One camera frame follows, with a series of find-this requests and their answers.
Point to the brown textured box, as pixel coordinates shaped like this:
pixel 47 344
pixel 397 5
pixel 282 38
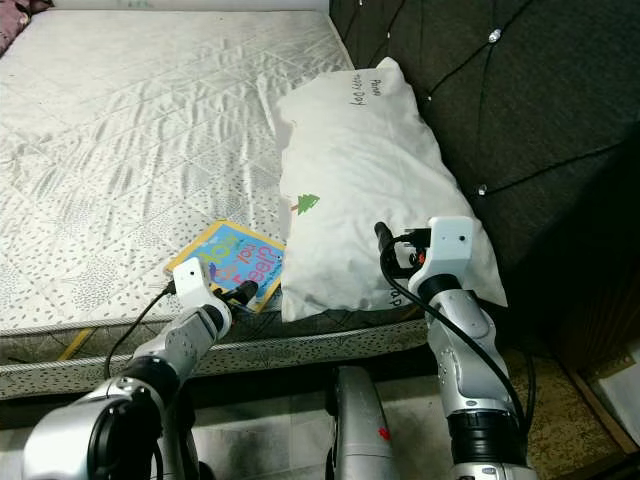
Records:
pixel 550 420

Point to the white quilted mattress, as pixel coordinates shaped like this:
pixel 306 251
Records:
pixel 140 150

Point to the pink mouse print blanket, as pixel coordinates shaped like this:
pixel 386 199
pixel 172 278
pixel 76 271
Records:
pixel 15 20

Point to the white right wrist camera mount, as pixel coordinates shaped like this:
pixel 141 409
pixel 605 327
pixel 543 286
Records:
pixel 450 245

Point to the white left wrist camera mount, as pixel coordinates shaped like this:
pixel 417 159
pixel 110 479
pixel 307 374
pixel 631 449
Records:
pixel 195 283

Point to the silver right robot leg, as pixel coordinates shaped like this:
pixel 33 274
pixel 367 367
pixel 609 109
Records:
pixel 365 430

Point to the dark bed frame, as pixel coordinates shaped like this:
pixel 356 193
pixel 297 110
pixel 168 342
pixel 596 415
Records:
pixel 260 385

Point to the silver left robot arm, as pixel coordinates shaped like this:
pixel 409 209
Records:
pixel 80 430

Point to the dark grey tufted headboard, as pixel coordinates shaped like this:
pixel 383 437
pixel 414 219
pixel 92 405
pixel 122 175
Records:
pixel 560 100

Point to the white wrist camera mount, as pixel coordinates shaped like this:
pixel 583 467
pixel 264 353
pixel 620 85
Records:
pixel 450 245
pixel 195 283

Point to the colourful children's book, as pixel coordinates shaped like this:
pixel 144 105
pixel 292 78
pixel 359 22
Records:
pixel 230 255

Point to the white pillow green tree print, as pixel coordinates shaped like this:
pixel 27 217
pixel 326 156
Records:
pixel 380 180

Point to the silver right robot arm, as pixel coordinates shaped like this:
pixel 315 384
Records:
pixel 470 360

